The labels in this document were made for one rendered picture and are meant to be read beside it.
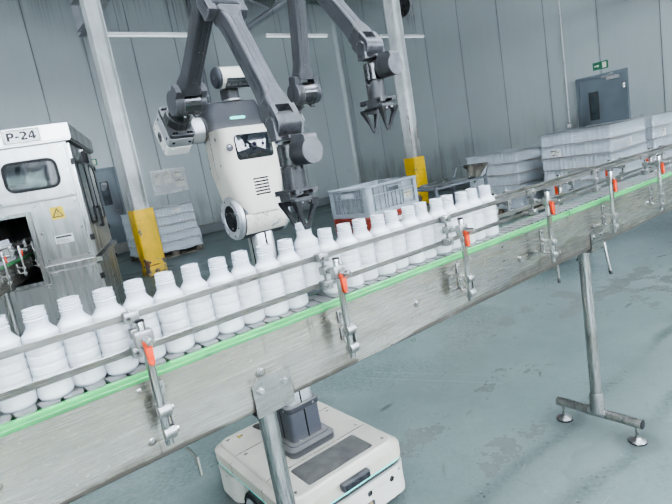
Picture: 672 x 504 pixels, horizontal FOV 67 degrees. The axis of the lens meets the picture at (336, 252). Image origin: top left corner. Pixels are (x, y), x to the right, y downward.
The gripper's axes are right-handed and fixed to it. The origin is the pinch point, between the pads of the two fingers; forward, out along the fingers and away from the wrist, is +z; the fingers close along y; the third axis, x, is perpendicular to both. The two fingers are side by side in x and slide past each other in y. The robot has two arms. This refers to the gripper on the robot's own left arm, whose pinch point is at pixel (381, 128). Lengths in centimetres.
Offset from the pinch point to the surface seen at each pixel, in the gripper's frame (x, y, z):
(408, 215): 10.8, -17.3, 25.5
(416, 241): 10.6, -18.7, 33.1
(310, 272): 47, -18, 32
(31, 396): 108, -18, 38
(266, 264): 58, -19, 27
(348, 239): 33.9, -18.4, 27.1
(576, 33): -972, 434, -161
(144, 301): 86, -18, 28
